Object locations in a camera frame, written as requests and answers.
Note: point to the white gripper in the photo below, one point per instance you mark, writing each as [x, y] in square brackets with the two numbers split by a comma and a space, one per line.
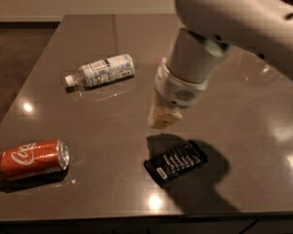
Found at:
[173, 89]

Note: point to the black rxbar chocolate wrapper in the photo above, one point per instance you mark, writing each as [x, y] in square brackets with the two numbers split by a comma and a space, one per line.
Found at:
[175, 162]

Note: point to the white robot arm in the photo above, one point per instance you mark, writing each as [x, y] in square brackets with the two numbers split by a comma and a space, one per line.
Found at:
[263, 28]

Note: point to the clear plastic bottle blue label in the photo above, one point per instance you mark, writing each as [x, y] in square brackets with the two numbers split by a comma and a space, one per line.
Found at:
[102, 72]

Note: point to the red coca-cola can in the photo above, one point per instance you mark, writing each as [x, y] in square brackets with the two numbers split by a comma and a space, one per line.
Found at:
[34, 159]

